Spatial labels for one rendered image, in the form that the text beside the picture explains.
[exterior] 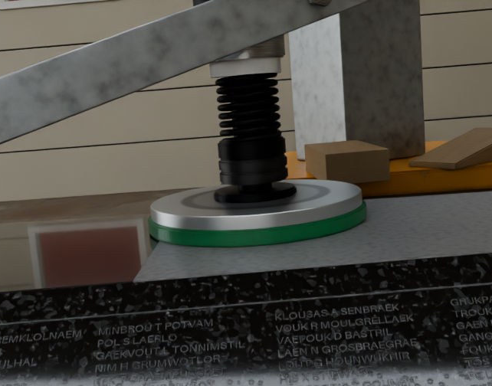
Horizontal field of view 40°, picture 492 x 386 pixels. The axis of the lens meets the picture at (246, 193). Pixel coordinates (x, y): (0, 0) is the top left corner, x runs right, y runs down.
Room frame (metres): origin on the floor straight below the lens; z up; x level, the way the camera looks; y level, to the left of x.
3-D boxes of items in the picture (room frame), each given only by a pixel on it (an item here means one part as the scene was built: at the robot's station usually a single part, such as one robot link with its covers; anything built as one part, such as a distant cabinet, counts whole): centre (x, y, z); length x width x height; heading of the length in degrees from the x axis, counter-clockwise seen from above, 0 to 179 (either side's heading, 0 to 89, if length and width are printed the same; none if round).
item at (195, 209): (0.68, -0.01, 0.82); 0.21 x 0.21 x 0.01
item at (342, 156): (1.13, -0.17, 0.81); 0.20 x 0.10 x 0.05; 4
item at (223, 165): (0.68, -0.01, 0.86); 0.07 x 0.07 x 0.01
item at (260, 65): (0.68, -0.01, 0.97); 0.07 x 0.07 x 0.04
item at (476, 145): (1.20, -0.40, 0.80); 0.20 x 0.10 x 0.05; 126
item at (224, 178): (0.68, -0.01, 0.85); 0.07 x 0.07 x 0.01
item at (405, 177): (1.38, -0.24, 0.76); 0.49 x 0.49 x 0.05; 86
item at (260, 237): (0.68, -0.01, 0.82); 0.22 x 0.22 x 0.04
